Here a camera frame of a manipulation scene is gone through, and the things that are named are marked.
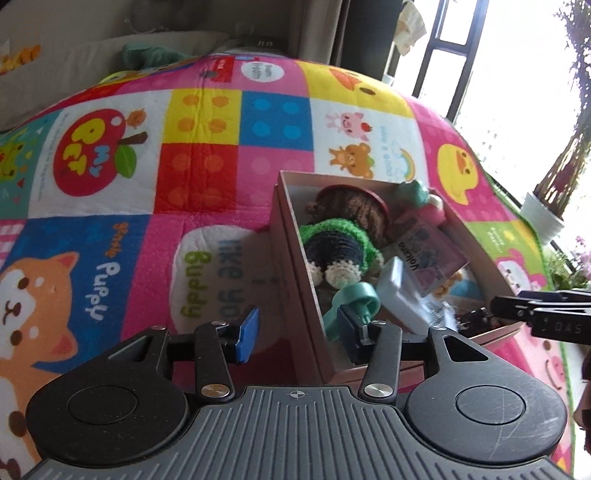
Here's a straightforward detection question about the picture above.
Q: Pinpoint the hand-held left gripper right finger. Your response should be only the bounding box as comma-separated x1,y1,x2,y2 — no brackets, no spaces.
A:
337,307,492,401

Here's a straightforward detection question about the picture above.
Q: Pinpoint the crochet doll with brown hair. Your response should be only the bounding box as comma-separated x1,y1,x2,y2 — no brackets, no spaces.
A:
298,185,393,289

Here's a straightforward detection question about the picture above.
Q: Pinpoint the black window frame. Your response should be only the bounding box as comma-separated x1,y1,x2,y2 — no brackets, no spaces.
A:
413,0,490,121

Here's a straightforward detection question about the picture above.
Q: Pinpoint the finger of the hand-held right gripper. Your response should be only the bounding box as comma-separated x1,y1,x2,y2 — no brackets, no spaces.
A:
489,295,591,347
516,289,591,309

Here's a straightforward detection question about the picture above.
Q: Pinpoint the pink teal toy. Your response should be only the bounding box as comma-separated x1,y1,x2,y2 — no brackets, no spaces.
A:
399,179,446,227

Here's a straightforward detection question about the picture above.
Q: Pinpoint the beige sofa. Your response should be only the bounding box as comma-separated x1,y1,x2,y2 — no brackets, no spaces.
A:
0,0,232,132

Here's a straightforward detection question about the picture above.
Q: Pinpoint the teal cloth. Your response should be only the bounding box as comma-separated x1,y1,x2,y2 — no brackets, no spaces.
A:
121,42,195,68

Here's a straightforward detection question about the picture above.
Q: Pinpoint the pink blue printed packet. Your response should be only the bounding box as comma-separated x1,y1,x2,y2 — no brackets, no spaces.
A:
394,215,469,298

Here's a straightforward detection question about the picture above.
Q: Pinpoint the teal pacifier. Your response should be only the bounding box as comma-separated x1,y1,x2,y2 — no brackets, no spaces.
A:
322,281,384,342

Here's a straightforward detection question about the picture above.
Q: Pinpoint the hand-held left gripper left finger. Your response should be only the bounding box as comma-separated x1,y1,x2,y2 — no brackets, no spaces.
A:
104,307,260,401

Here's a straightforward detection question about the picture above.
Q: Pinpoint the pink flowering plant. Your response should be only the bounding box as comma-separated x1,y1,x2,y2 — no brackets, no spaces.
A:
545,235,591,292

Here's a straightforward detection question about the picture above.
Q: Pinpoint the colourful cartoon play mat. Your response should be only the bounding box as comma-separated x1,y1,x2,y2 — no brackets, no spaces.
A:
0,53,578,467

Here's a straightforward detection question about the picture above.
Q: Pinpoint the hanging beige cloth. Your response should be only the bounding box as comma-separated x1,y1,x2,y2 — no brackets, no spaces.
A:
394,2,428,56

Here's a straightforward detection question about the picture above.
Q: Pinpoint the pink cardboard box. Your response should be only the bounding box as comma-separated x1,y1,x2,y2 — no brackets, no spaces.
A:
270,170,527,386

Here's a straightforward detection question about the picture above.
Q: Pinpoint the pale blue box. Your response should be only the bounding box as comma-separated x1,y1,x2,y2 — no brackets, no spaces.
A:
376,256,446,333

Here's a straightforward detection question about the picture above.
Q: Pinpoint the tall white plant pot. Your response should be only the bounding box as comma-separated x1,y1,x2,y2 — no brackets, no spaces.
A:
519,191,566,245

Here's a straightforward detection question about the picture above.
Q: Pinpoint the row of orange toys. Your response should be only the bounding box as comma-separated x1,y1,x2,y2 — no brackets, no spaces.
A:
0,44,41,75

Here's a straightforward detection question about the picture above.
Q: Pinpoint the white pot with plant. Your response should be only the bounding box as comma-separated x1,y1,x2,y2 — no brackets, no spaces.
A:
533,0,591,219

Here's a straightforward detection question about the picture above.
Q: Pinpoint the black hair clip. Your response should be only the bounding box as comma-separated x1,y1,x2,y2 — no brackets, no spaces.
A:
455,307,502,335

